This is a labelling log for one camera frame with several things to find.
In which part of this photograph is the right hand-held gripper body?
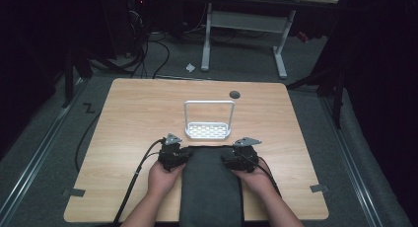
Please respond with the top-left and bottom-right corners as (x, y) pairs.
(230, 136), (263, 174)

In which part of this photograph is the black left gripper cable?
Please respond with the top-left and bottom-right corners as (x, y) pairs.
(74, 112), (166, 227)

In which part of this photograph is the person's right hand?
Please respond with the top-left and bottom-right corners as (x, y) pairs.
(231, 156), (276, 197)

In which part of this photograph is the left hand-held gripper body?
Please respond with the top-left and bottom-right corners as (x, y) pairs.
(157, 132), (191, 173)

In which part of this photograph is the yellow and grey microfibre cloth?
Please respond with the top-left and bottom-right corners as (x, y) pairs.
(178, 145), (245, 227)

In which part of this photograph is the white metal cloth rack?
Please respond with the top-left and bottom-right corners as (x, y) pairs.
(182, 99), (237, 141)

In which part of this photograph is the black metal stand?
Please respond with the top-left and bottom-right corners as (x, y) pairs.
(285, 63), (348, 130)
(61, 48), (95, 110)

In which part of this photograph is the metal floor rail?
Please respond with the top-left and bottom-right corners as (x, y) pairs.
(0, 78), (87, 227)
(319, 96), (384, 227)

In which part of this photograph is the bundle of black floor cables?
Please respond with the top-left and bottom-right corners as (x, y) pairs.
(88, 29), (172, 80)

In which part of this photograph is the wooden desk with white legs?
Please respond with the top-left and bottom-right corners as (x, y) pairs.
(196, 0), (340, 80)

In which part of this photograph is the person's left hand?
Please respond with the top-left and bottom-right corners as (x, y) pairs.
(146, 160), (187, 199)

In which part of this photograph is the dark computer tower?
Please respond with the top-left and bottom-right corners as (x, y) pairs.
(125, 0), (150, 58)

